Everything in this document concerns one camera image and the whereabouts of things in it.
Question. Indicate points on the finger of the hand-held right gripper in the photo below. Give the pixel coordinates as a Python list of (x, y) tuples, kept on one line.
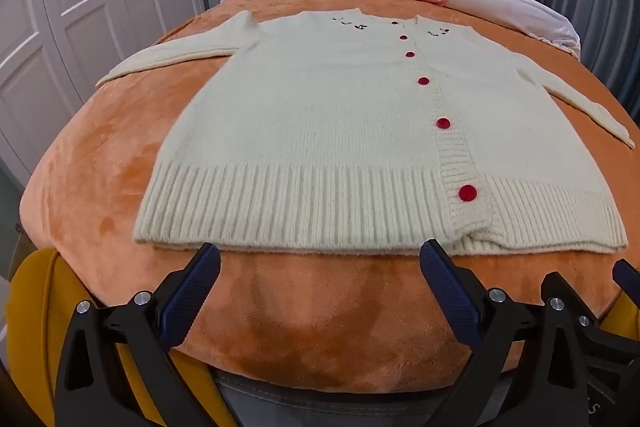
[(629, 279), (556, 284)]

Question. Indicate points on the cream knit cardigan red buttons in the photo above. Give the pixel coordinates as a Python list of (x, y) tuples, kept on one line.
[(325, 132)]

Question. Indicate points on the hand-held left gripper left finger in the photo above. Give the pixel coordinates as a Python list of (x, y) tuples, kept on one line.
[(192, 294)]

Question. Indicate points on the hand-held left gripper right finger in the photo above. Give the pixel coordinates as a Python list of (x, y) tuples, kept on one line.
[(450, 294)]

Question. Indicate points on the orange plush blanket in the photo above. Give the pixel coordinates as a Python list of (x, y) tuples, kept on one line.
[(310, 307)]

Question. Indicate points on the white pillow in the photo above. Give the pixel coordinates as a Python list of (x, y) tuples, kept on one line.
[(520, 9)]

